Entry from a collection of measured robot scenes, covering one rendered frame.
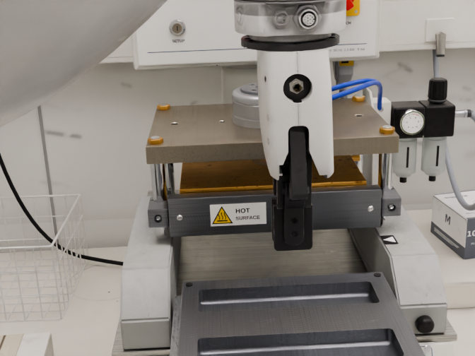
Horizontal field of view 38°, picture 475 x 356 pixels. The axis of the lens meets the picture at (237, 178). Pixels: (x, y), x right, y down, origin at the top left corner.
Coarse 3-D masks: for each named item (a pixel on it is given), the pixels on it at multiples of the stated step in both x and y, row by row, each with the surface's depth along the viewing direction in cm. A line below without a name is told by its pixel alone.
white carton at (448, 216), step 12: (468, 192) 124; (444, 204) 120; (456, 204) 119; (432, 216) 124; (444, 216) 120; (456, 216) 116; (468, 216) 114; (432, 228) 125; (444, 228) 120; (456, 228) 116; (468, 228) 113; (444, 240) 121; (456, 240) 117; (468, 240) 114; (456, 252) 117; (468, 252) 115
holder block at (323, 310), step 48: (192, 288) 68; (240, 288) 67; (288, 288) 68; (336, 288) 68; (384, 288) 66; (192, 336) 60; (240, 336) 59; (288, 336) 60; (336, 336) 60; (384, 336) 60
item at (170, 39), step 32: (192, 0) 89; (224, 0) 90; (352, 0) 89; (160, 32) 91; (192, 32) 91; (224, 32) 91; (352, 32) 92; (160, 64) 92; (192, 64) 92; (224, 64) 93; (256, 64) 93; (352, 64) 96; (224, 96) 97
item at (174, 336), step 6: (180, 300) 70; (174, 306) 70; (180, 306) 69; (174, 312) 68; (174, 318) 67; (174, 324) 66; (174, 330) 65; (174, 336) 64; (174, 342) 63; (174, 348) 62; (174, 354) 62
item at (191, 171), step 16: (240, 160) 84; (256, 160) 82; (336, 160) 83; (352, 160) 83; (192, 176) 79; (208, 176) 79; (224, 176) 79; (240, 176) 79; (256, 176) 79; (320, 176) 78; (336, 176) 78; (352, 176) 77; (192, 192) 76; (208, 192) 76
